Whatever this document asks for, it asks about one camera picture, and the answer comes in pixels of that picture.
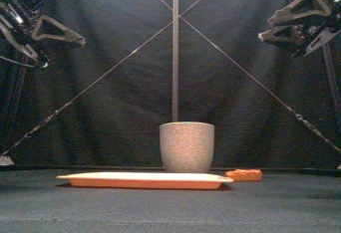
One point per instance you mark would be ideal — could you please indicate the black backdrop cloth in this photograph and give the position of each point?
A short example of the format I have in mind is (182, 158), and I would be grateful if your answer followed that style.
(133, 117)

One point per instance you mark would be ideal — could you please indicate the orange toy chip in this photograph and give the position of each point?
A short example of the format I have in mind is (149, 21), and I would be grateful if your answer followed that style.
(245, 175)

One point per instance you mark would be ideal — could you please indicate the white frame corner bracket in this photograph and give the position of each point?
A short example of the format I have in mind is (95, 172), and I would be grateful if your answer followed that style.
(6, 161)

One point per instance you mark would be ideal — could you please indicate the vertical metal frame pole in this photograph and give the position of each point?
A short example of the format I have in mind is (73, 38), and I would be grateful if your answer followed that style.
(176, 51)

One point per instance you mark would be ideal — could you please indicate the orange rectangular tray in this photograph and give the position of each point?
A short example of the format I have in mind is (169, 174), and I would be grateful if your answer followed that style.
(146, 180)

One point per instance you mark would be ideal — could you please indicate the grey speckled cup bowl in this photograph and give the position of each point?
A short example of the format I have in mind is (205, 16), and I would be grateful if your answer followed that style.
(186, 147)

